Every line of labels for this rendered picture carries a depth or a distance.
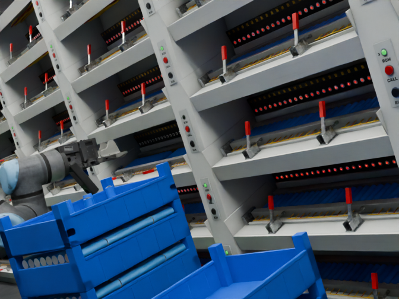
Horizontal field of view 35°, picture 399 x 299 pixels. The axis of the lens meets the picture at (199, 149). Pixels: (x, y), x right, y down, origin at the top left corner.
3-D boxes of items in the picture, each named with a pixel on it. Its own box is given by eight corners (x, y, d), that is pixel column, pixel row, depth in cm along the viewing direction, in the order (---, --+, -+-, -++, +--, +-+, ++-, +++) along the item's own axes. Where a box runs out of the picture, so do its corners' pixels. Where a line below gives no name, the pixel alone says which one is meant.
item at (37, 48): (50, 48, 233) (29, 15, 230) (5, 83, 283) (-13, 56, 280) (91, 24, 243) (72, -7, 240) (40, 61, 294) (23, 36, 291)
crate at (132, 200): (72, 248, 107) (57, 204, 107) (7, 258, 120) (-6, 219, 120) (180, 197, 131) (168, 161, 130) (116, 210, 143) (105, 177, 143)
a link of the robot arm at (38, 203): (10, 243, 171) (0, 200, 170) (26, 232, 183) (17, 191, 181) (43, 238, 170) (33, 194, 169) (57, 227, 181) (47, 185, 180)
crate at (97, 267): (86, 292, 108) (72, 248, 107) (20, 298, 121) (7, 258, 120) (192, 234, 131) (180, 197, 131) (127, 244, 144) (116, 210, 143)
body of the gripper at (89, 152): (97, 136, 185) (60, 145, 179) (105, 165, 185) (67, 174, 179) (87, 140, 192) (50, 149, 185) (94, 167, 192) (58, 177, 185)
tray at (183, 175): (200, 184, 178) (183, 156, 176) (110, 197, 228) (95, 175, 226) (244, 146, 188) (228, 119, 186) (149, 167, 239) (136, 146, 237)
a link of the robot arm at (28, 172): (1, 196, 177) (-7, 162, 175) (43, 185, 184) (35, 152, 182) (12, 198, 169) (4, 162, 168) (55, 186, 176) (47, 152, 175)
